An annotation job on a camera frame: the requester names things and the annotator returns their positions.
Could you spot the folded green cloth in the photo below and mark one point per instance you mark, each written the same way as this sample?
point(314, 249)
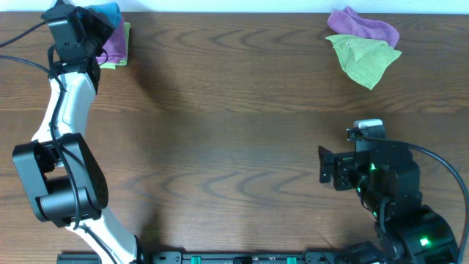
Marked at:
point(123, 62)

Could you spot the crumpled purple cloth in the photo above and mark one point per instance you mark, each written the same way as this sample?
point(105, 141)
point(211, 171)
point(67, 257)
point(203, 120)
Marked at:
point(348, 21)

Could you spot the crumpled green cloth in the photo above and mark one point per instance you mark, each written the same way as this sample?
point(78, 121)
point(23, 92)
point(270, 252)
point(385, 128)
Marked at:
point(363, 60)

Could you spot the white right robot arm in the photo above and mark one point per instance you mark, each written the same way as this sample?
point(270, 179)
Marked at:
point(387, 181)

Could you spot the folded purple cloth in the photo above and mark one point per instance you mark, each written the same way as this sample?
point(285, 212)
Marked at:
point(115, 46)

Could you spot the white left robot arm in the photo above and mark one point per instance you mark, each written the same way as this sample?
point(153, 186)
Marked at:
point(62, 179)

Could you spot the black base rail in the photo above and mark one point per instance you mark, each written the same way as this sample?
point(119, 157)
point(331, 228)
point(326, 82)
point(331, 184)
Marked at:
point(246, 258)

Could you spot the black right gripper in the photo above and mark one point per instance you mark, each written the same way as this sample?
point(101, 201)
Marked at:
point(343, 165)

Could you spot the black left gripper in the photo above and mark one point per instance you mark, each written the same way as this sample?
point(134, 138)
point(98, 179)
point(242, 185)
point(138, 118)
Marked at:
point(105, 27)

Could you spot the blue microfiber cloth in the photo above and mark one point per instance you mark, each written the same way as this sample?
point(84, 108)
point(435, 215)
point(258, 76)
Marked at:
point(110, 11)

